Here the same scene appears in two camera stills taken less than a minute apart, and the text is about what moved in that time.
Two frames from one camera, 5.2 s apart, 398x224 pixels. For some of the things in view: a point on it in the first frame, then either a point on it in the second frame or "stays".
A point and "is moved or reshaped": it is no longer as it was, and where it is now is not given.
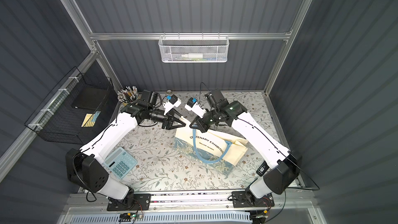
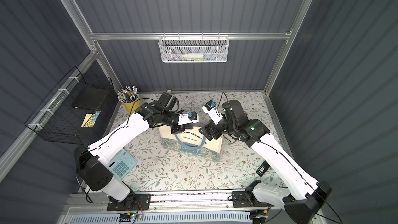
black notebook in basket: (88, 98) stays
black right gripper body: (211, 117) to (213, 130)
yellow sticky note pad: (91, 122) stays
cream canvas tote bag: (214, 152) is moved or reshaped
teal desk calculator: (119, 163) stays
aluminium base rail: (213, 203) stays
